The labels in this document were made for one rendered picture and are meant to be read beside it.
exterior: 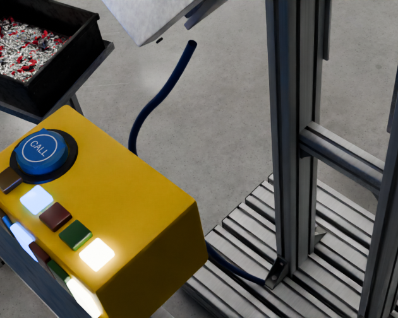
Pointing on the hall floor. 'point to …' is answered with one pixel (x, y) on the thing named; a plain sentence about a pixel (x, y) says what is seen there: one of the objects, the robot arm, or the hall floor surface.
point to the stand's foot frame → (234, 309)
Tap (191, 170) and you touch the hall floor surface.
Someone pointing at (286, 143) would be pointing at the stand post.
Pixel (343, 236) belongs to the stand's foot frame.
